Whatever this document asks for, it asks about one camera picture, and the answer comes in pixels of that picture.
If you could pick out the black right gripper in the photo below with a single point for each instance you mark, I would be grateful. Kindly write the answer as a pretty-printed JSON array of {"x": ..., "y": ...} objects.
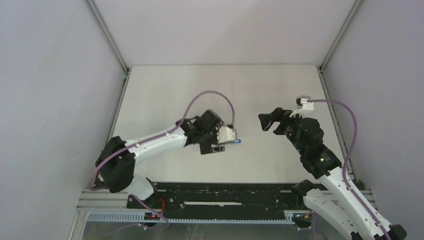
[{"x": 267, "y": 119}]

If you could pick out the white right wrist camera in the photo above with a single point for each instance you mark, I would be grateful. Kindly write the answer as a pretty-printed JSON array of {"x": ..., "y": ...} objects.
[{"x": 303, "y": 106}]

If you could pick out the aluminium frame rail right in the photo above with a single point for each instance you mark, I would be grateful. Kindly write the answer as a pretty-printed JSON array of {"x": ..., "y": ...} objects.
[{"x": 326, "y": 72}]

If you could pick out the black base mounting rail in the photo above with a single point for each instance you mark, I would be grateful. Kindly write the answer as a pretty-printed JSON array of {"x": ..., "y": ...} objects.
[{"x": 246, "y": 202}]

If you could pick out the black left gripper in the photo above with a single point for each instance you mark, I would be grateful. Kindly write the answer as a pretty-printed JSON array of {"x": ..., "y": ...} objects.
[{"x": 206, "y": 147}]

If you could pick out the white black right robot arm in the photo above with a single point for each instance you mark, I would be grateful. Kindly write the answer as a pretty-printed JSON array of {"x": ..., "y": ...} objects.
[{"x": 352, "y": 215}]

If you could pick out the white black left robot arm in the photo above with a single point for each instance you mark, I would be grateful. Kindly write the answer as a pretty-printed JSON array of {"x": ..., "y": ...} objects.
[{"x": 119, "y": 158}]

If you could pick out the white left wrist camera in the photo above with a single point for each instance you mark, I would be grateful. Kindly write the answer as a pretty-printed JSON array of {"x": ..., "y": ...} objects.
[{"x": 226, "y": 134}]

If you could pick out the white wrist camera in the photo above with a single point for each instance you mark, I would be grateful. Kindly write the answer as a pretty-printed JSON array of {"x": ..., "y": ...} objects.
[
  {"x": 303, "y": 106},
  {"x": 226, "y": 134}
]

